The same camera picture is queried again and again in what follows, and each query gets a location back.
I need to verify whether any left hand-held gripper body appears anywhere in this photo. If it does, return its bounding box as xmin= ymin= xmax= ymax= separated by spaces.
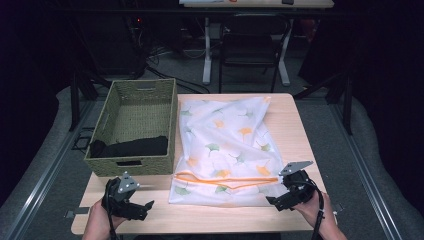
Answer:
xmin=101 ymin=171 xmax=150 ymax=221

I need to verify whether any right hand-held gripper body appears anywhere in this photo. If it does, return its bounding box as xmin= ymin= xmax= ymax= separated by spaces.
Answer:
xmin=274 ymin=160 xmax=318 ymax=212

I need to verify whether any black cloth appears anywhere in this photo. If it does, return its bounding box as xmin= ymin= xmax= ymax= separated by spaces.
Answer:
xmin=89 ymin=135 xmax=169 ymax=159

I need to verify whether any white leaf-print mesh laundry bag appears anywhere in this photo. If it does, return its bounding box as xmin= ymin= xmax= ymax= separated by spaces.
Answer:
xmin=168 ymin=96 xmax=284 ymax=208

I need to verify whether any green woven basket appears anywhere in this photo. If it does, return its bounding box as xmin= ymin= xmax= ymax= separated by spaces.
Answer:
xmin=83 ymin=78 xmax=178 ymax=178

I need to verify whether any person's right hand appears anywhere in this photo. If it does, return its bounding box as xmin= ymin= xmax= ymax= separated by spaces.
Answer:
xmin=292 ymin=191 xmax=335 ymax=232

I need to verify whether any person's left hand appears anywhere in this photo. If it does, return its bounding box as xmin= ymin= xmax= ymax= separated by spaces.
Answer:
xmin=84 ymin=199 xmax=127 ymax=236

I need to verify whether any black metal stand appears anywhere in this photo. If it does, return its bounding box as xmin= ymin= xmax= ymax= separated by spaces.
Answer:
xmin=68 ymin=69 xmax=82 ymax=132

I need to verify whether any black chair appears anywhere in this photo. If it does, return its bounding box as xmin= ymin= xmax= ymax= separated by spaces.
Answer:
xmin=218 ymin=15 xmax=282 ymax=94

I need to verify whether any white desk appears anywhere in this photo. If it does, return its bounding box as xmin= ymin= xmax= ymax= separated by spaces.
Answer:
xmin=178 ymin=0 xmax=335 ymax=87

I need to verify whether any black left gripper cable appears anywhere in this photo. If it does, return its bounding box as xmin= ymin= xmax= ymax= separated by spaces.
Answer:
xmin=105 ymin=199 xmax=118 ymax=240

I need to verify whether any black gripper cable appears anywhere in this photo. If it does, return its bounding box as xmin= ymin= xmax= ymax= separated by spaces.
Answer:
xmin=299 ymin=179 xmax=325 ymax=240
xmin=105 ymin=199 xmax=118 ymax=240

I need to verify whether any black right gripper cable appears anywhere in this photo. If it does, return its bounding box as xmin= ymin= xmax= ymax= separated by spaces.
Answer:
xmin=299 ymin=179 xmax=325 ymax=240

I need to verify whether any grey metal floor rail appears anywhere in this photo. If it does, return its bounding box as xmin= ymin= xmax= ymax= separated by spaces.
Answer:
xmin=328 ymin=99 xmax=405 ymax=240
xmin=3 ymin=99 xmax=98 ymax=240

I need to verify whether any black wire frame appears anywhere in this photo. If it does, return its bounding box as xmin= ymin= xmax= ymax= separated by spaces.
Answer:
xmin=71 ymin=126 xmax=96 ymax=151

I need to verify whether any black floor cable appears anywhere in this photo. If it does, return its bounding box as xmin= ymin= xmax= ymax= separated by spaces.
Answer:
xmin=145 ymin=64 xmax=212 ymax=95

